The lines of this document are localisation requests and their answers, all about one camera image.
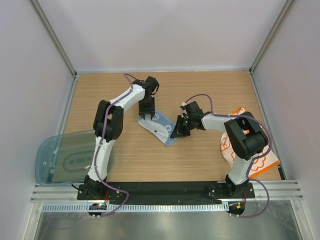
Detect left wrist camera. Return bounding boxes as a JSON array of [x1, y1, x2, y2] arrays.
[[144, 76, 160, 97]]

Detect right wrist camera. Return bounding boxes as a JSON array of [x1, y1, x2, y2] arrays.
[[180, 101, 203, 117]]

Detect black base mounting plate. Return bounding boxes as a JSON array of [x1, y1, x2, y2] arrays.
[[77, 181, 255, 206]]

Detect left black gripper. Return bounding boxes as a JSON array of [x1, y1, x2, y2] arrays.
[[139, 96, 155, 119]]

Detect orange and white towel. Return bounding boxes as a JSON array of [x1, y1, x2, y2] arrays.
[[219, 106, 281, 179]]

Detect blue bear towel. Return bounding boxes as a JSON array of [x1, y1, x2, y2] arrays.
[[137, 110, 177, 147]]

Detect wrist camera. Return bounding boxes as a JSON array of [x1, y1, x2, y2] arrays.
[[144, 76, 160, 97], [180, 101, 203, 117]]

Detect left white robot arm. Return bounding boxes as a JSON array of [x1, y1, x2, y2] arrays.
[[77, 76, 160, 200]]

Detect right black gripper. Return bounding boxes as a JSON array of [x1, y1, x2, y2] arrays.
[[171, 115, 194, 139]]

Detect white slotted cable duct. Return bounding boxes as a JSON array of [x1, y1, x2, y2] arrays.
[[42, 202, 229, 213]]

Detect translucent blue plastic bin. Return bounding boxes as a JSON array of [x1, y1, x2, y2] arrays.
[[35, 130, 115, 187]]

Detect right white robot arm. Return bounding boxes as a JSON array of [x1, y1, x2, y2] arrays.
[[170, 111, 273, 198]]

